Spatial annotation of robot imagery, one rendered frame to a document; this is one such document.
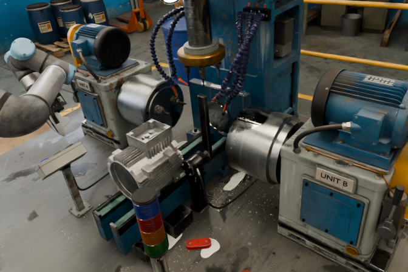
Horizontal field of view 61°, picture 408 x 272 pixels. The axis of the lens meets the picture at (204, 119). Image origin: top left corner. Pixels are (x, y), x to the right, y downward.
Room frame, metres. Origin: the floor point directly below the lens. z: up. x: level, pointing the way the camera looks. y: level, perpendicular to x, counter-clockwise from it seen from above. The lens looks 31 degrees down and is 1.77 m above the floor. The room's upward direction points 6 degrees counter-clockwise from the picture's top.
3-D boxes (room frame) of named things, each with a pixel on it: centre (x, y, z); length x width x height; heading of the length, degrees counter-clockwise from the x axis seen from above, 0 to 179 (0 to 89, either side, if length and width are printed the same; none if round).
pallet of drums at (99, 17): (6.03, 2.08, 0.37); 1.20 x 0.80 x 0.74; 134
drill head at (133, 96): (1.45, 0.27, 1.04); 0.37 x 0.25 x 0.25; 47
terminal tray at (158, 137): (1.01, 0.19, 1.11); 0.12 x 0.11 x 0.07; 137
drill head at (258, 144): (0.98, -0.23, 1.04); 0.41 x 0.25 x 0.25; 47
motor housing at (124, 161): (0.98, 0.22, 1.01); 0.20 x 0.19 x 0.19; 137
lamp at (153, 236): (0.61, 0.16, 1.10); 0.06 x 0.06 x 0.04
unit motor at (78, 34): (1.62, 0.50, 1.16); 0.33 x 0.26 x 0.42; 47
